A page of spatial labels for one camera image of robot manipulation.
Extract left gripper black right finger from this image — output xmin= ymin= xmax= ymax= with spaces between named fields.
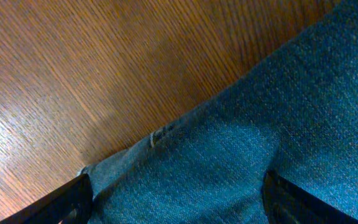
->
xmin=262 ymin=170 xmax=358 ymax=224

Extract dark blue jeans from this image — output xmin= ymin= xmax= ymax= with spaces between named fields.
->
xmin=83 ymin=1 xmax=358 ymax=223

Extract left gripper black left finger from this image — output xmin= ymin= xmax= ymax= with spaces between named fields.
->
xmin=0 ymin=174 xmax=93 ymax=224

